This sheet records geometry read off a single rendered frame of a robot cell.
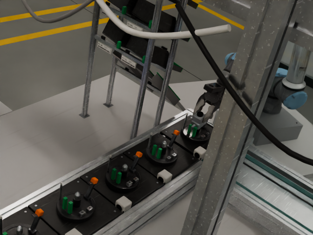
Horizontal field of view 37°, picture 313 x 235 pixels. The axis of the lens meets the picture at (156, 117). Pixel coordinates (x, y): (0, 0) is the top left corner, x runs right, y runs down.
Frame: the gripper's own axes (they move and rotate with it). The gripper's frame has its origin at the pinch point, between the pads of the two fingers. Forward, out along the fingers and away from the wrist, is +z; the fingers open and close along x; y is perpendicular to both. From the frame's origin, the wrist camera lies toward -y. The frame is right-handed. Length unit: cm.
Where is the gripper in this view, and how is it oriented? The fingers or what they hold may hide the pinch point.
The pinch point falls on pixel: (199, 117)
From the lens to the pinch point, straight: 216.9
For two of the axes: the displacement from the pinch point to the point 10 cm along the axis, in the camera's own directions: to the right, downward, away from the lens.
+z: -5.6, 8.2, -0.6
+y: 3.5, 3.0, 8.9
